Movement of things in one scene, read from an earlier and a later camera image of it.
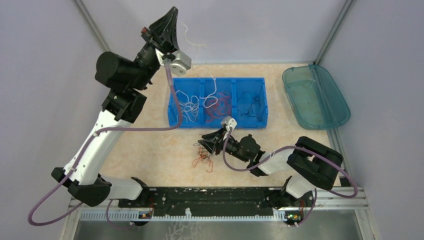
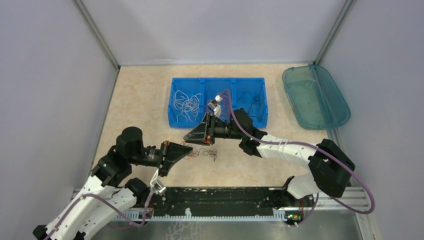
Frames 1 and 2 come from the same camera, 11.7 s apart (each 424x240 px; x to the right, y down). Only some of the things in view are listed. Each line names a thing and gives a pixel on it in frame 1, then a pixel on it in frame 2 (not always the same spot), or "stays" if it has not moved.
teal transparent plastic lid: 314,97 stays
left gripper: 161,34 -> 172,151
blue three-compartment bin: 205,102 stays
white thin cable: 188,108 stays
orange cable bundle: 204,157 -> 212,152
